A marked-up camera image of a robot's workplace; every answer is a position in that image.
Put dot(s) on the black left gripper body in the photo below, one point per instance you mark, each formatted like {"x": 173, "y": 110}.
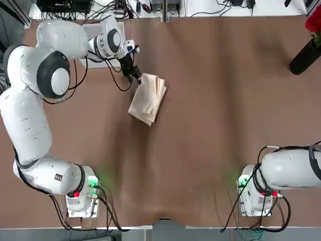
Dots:
{"x": 128, "y": 65}

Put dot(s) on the cream tablecloth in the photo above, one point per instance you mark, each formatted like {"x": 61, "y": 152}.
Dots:
{"x": 148, "y": 100}

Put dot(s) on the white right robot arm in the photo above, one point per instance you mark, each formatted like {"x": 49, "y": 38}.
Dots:
{"x": 288, "y": 170}

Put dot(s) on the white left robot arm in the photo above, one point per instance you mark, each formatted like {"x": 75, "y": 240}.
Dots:
{"x": 25, "y": 120}

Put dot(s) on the clear plastic box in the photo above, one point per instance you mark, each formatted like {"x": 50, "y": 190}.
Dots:
{"x": 97, "y": 64}

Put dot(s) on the black electronics box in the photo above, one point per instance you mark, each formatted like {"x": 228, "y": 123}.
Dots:
{"x": 62, "y": 5}

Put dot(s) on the black vase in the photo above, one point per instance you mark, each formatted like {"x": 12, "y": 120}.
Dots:
{"x": 303, "y": 60}

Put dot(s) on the aluminium post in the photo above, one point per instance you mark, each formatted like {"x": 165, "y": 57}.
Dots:
{"x": 165, "y": 12}

